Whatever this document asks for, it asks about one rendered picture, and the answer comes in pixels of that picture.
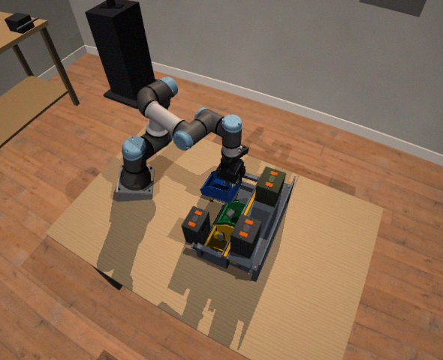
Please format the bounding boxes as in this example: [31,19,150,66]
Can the blue bin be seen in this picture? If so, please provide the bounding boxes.
[200,170,240,202]

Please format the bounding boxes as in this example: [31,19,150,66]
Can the green open bin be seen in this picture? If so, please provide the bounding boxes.
[216,201,246,227]

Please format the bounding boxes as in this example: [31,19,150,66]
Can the yellow open bin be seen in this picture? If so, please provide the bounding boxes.
[204,224,234,252]

